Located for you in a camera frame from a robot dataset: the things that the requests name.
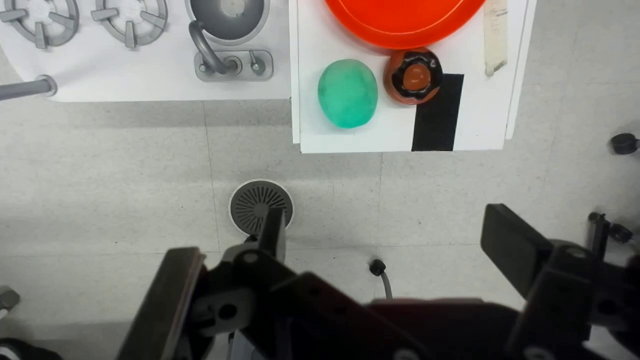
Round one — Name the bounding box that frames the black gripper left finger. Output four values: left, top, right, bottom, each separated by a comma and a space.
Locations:
116, 243, 297, 360

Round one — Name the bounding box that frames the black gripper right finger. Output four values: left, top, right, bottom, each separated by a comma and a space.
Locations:
480, 202, 640, 360

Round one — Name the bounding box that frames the white toy kitchen cabinet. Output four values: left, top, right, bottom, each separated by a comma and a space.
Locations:
286, 0, 538, 155

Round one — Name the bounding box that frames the green round plush toy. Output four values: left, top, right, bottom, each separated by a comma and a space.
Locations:
317, 58, 381, 129

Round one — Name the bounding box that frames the grey chair with casters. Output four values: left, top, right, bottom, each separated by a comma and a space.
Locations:
368, 258, 397, 299

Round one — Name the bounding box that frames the black tape patch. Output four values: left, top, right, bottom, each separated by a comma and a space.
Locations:
411, 72, 466, 153

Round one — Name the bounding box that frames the black round floor knob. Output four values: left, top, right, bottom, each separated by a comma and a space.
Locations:
608, 129, 640, 155

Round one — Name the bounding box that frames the beige masking tape strip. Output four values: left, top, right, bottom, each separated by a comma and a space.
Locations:
482, 0, 511, 77

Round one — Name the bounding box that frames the orange plastic bowl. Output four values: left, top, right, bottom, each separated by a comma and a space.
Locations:
325, 0, 488, 51

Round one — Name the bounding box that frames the grey metal pole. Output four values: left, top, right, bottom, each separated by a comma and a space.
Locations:
0, 74, 60, 104

